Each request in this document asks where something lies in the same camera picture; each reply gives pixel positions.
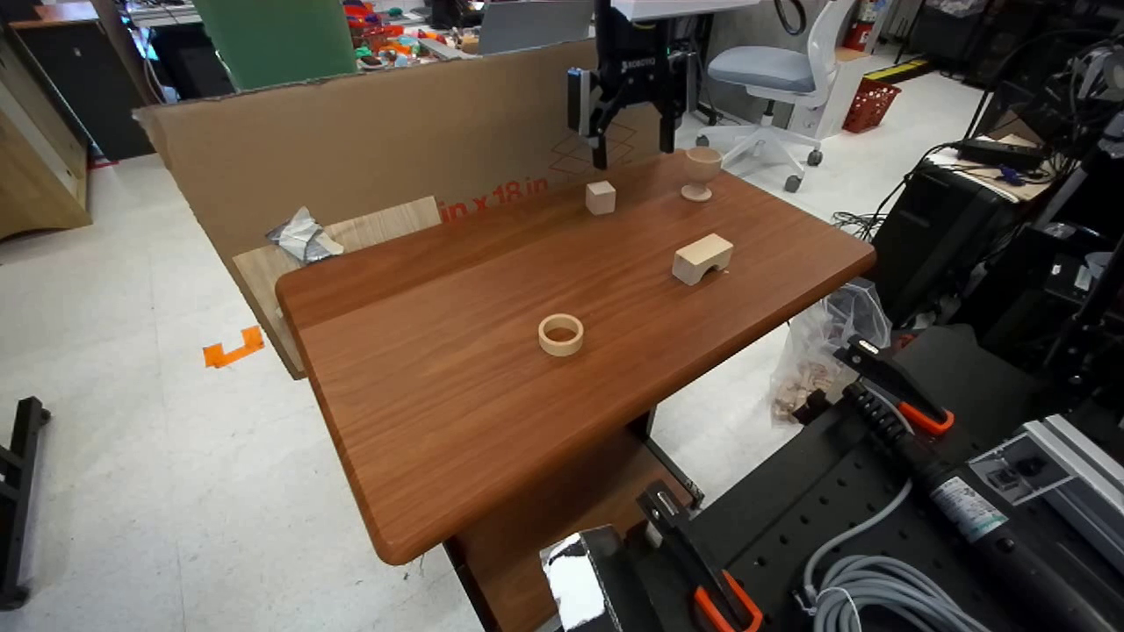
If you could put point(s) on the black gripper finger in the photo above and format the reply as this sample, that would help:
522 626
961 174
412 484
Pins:
598 140
669 123

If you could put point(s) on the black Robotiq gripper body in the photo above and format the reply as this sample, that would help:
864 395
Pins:
637 61

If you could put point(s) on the small wooden cube block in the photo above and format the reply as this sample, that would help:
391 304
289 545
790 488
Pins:
600 199

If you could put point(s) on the wooden bridge shaped block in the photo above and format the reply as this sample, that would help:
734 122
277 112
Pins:
700 256

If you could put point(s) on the wooden goblet cup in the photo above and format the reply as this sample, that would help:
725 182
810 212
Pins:
700 170

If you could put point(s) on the white office chair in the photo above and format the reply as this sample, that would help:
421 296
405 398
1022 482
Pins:
794 88

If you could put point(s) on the large cardboard sheet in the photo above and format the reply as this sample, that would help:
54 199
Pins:
405 148

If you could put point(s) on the black orange clamp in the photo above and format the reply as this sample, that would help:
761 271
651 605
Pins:
717 596
897 388

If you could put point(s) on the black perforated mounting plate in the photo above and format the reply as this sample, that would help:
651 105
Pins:
840 473

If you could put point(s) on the orange floor tape marker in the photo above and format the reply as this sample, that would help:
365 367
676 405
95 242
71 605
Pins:
219 354

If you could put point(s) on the wooden table lower shelf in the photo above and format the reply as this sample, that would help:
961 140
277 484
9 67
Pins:
497 557

